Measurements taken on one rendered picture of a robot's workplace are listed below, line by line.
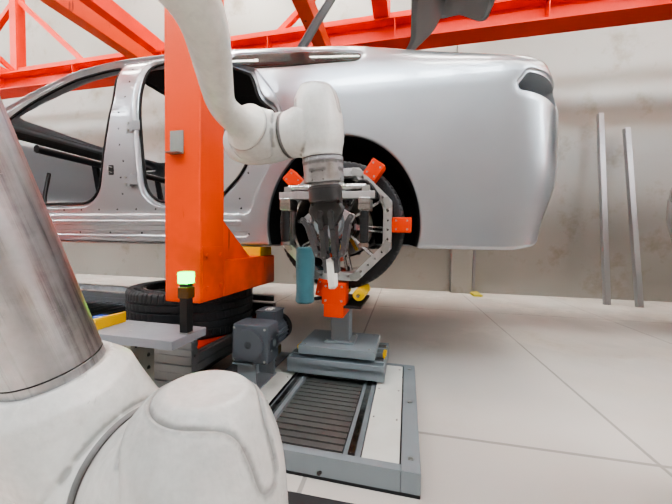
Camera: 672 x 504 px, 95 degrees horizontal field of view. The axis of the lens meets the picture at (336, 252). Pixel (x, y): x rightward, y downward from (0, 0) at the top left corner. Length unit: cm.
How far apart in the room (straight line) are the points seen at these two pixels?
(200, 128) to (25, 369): 105
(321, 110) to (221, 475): 60
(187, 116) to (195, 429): 120
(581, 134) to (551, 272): 201
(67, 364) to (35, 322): 6
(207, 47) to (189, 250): 92
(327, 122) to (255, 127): 15
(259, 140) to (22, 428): 56
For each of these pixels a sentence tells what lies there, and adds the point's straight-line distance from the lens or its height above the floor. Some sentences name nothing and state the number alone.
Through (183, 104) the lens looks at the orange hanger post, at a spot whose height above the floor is 128.
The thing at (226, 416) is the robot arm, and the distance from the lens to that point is 35.
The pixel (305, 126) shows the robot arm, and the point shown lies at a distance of 68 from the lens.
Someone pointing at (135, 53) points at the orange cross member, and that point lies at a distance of 422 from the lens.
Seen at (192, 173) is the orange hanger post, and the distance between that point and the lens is 133.
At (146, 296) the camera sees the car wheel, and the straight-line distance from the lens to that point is 175.
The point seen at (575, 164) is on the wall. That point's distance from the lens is 573.
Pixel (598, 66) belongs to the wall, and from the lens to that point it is 623.
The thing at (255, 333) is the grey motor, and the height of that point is 37.
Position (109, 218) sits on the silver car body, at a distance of 239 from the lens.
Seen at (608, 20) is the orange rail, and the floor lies 297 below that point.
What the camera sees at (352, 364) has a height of 16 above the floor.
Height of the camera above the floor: 77
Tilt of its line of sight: 2 degrees down
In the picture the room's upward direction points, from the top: 1 degrees clockwise
